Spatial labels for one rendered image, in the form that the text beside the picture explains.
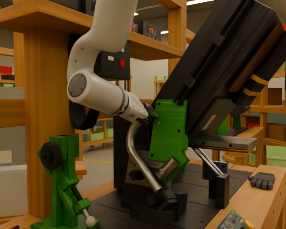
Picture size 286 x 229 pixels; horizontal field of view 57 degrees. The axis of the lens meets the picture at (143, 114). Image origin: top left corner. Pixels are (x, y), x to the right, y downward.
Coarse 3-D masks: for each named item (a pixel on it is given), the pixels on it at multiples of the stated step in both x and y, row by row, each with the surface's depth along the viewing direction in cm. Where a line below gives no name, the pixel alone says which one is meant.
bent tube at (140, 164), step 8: (144, 104) 89; (152, 112) 88; (136, 128) 91; (128, 136) 91; (128, 144) 90; (128, 152) 90; (136, 152) 89; (136, 160) 87; (144, 168) 85; (144, 176) 84; (152, 176) 83; (152, 184) 82; (160, 184) 82
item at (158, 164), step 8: (144, 152) 92; (128, 160) 96; (144, 160) 92; (152, 160) 90; (128, 168) 94; (136, 168) 93; (152, 168) 90; (128, 176) 94; (144, 184) 90; (168, 184) 85
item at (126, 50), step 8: (128, 48) 104; (104, 56) 92; (112, 56) 96; (120, 56) 100; (128, 56) 104; (96, 64) 92; (104, 64) 92; (112, 64) 96; (120, 64) 99; (128, 64) 104; (96, 72) 92; (104, 72) 93; (112, 72) 96; (120, 72) 100; (128, 72) 104; (112, 80) 108
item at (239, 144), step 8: (208, 136) 102; (216, 136) 102; (224, 136) 102; (232, 136) 102; (192, 144) 95; (200, 144) 93; (208, 144) 91; (216, 144) 90; (224, 144) 88; (232, 144) 87; (240, 144) 86; (248, 144) 85; (240, 152) 86
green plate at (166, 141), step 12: (156, 108) 92; (168, 108) 89; (180, 108) 87; (156, 120) 91; (168, 120) 88; (180, 120) 86; (156, 132) 90; (168, 132) 87; (180, 132) 85; (156, 144) 89; (168, 144) 86; (180, 144) 84; (156, 156) 88; (168, 156) 85
